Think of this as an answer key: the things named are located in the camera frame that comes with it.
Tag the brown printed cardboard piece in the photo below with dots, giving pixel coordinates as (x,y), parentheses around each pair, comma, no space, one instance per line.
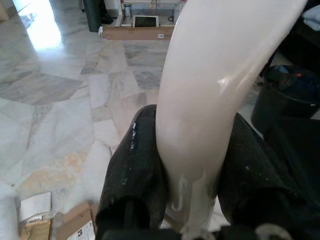
(75,225)

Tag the white folded card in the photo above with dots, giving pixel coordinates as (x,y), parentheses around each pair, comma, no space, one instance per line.
(35,205)

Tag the gold foil cardboard piece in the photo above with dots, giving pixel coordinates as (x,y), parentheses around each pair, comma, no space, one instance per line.
(35,230)

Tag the light blue cloth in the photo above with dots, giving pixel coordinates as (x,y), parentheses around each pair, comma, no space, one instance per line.
(312,16)

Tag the dark green pillar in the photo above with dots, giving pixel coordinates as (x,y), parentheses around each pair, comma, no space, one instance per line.
(93,15)

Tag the black waste bin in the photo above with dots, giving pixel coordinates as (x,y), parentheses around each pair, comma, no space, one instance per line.
(282,105)

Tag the long brown cardboard box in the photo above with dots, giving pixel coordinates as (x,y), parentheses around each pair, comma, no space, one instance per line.
(135,33)

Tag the white framed panel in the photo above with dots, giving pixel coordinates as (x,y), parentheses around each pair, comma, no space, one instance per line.
(146,21)

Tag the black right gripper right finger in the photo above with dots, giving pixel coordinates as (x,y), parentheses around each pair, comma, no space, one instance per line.
(252,180)

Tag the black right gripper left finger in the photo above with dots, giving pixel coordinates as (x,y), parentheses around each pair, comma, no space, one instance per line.
(135,175)

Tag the white blue can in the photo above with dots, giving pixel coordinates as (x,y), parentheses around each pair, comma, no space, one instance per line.
(127,12)

